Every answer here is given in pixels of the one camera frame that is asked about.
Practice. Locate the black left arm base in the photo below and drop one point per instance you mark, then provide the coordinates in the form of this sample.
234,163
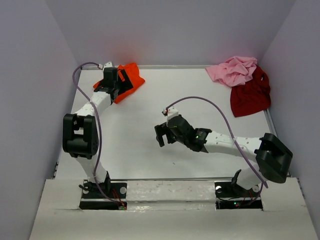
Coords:
114,200

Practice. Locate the pink t shirt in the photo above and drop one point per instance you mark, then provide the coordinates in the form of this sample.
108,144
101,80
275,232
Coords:
235,71

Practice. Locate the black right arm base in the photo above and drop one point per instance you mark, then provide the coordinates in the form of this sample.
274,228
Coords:
230,196

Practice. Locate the orange t shirt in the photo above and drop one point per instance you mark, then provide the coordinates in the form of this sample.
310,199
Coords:
133,73

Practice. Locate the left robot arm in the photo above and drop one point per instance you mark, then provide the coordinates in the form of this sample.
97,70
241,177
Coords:
82,130

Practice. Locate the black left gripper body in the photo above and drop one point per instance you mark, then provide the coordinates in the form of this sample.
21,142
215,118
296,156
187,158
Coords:
116,85

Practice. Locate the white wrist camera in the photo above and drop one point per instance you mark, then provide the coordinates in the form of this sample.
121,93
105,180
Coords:
170,112
109,64

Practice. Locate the dark red t shirt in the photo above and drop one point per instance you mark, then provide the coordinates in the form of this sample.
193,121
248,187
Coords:
253,97

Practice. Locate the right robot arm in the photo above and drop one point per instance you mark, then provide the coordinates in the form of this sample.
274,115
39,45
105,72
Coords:
267,157

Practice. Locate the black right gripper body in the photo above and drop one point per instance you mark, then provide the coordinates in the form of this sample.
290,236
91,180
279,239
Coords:
172,138

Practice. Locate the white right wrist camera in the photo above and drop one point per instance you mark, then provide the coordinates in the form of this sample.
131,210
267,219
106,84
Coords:
170,112

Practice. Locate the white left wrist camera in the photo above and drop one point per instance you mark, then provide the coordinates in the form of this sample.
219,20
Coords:
109,64

